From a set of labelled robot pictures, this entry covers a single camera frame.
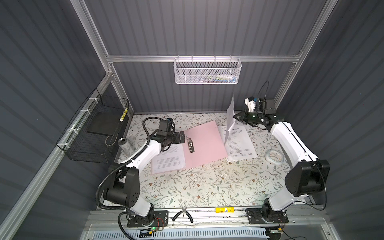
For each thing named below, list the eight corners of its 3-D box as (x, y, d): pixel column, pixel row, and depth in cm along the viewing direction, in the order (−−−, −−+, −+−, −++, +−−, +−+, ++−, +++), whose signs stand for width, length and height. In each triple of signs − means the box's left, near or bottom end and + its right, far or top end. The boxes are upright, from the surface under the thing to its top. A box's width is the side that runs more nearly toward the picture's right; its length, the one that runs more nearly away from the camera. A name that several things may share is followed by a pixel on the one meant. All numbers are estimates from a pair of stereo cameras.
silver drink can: (128, 158, 98) (119, 146, 86) (126, 152, 101) (116, 139, 89) (136, 155, 99) (127, 142, 87) (133, 149, 102) (125, 136, 90)
